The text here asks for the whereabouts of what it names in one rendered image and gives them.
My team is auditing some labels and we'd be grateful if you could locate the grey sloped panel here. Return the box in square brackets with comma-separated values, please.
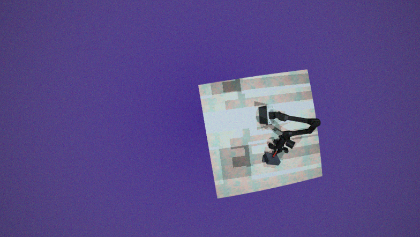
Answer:
[262, 153, 281, 166]

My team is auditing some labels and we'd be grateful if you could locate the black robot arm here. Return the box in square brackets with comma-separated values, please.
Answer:
[268, 111, 321, 149]

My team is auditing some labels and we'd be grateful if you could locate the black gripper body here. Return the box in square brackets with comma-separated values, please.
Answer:
[268, 142, 289, 153]

